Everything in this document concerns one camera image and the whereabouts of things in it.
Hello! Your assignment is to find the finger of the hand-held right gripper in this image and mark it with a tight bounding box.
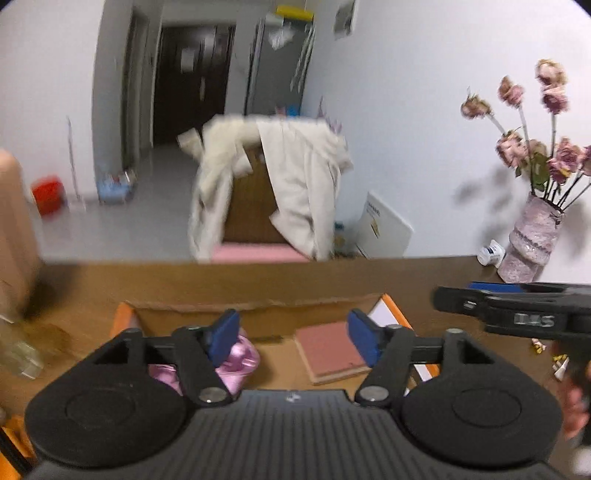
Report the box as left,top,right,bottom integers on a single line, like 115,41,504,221
433,286,491,320
468,281,591,297

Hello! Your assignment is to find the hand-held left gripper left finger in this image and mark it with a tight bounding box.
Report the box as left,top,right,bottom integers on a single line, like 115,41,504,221
90,309,242,408

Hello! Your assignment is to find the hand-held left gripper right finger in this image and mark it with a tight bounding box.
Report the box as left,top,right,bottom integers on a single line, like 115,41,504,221
347,309,497,408

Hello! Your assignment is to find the pink satin scrunchie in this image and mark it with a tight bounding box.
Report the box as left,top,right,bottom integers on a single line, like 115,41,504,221
147,336,262,397

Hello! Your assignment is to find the pink sponge block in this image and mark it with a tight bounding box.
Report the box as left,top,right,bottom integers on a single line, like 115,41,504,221
294,322,372,386

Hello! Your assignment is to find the red orange cardboard box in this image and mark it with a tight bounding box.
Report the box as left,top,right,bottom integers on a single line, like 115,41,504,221
110,292,441,386

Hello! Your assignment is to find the person's right hand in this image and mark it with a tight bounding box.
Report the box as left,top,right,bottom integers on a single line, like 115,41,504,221
556,362,591,441

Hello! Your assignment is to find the pink mottled vase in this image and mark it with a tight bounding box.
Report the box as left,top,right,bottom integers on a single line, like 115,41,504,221
496,191,565,284

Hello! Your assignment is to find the small white bottle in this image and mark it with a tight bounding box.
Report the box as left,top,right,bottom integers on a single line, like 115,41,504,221
477,239,507,268

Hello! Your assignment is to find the pink seat cushion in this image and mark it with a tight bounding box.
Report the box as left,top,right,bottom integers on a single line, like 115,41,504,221
211,243,311,264

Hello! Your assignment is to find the white flat board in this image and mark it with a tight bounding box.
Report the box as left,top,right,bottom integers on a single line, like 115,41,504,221
355,191,413,259

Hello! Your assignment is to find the wooden chair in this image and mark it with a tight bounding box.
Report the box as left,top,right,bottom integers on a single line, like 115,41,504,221
223,147,289,244

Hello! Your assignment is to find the dried pink flower bouquet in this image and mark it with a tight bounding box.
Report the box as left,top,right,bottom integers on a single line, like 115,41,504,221
459,58,591,210

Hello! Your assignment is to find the beige coat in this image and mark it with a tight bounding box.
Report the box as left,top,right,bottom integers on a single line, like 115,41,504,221
178,114,355,265

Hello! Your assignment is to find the blue basket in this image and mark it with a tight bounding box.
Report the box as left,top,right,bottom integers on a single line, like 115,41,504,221
98,168,138,205

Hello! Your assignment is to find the glass beaker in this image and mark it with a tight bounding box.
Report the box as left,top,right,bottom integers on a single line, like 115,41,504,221
0,316,45,380

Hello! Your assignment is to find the red bucket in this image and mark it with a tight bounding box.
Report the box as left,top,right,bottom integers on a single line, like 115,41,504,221
31,176,64,216

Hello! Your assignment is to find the pink suitcase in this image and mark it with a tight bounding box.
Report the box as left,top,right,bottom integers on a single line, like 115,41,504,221
0,148,43,319

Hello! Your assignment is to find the orange black holder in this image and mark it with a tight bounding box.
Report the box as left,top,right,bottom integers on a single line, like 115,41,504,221
0,412,37,476

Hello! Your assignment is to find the dark entrance door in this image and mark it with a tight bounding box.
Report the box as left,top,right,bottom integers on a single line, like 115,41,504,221
153,24,232,147

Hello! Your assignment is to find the grey refrigerator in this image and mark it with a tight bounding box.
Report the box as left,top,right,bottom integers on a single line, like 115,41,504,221
246,16,315,117

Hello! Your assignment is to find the folded umbrella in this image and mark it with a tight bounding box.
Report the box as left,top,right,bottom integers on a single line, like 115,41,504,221
290,22,315,94

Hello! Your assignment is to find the paper note on refrigerator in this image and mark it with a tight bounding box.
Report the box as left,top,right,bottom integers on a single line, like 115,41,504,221
267,27,295,51

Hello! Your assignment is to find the yellow box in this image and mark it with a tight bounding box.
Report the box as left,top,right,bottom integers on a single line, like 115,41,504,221
276,4,315,22

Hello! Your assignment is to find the mop handle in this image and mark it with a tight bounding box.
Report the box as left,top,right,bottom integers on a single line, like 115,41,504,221
66,115,88,212

